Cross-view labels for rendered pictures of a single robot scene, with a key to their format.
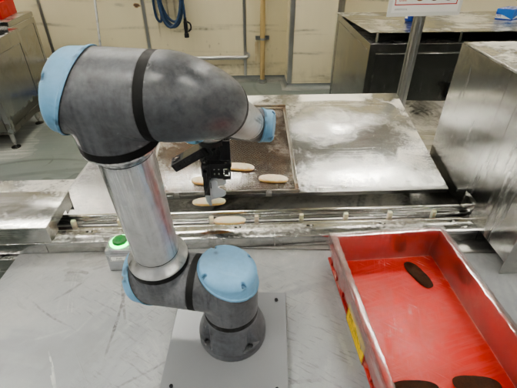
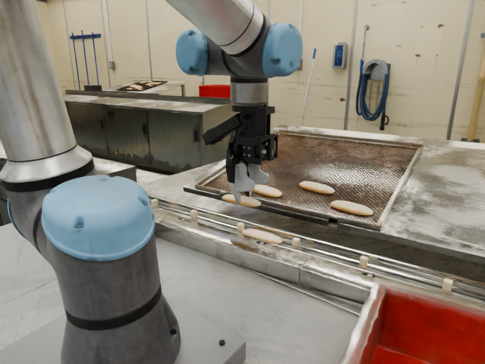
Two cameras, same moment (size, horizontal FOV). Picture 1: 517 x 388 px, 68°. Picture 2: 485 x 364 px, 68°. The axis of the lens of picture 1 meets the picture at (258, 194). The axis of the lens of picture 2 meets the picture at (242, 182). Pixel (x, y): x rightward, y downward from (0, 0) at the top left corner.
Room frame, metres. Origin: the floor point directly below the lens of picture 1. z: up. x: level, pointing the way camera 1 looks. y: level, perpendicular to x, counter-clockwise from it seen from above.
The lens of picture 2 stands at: (0.31, -0.30, 1.21)
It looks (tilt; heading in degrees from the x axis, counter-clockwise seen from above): 18 degrees down; 36
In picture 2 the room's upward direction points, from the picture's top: straight up
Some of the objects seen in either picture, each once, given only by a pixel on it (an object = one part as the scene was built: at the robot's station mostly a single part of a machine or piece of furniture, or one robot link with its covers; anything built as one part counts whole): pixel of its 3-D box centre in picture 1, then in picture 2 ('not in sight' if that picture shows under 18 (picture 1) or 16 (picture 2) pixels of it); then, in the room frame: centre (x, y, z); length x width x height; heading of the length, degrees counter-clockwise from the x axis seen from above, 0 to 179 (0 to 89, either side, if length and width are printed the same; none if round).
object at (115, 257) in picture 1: (124, 255); not in sight; (0.78, 0.38, 0.84); 0.08 x 0.08 x 0.11; 2
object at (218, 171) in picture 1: (215, 157); (252, 133); (0.92, 0.12, 1.08); 0.09 x 0.08 x 0.12; 93
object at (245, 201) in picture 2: (208, 201); (241, 198); (0.92, 0.15, 0.93); 0.10 x 0.04 x 0.01; 93
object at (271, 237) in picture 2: (229, 219); (261, 235); (0.92, 0.09, 0.86); 0.10 x 0.04 x 0.01; 92
